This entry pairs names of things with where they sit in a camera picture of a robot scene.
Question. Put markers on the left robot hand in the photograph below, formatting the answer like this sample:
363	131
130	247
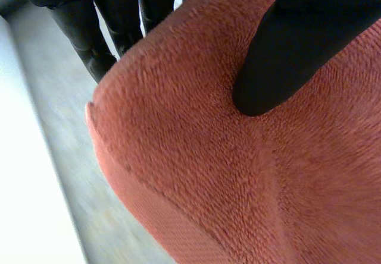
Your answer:
276	56

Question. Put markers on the coral towel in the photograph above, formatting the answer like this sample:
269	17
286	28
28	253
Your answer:
208	145

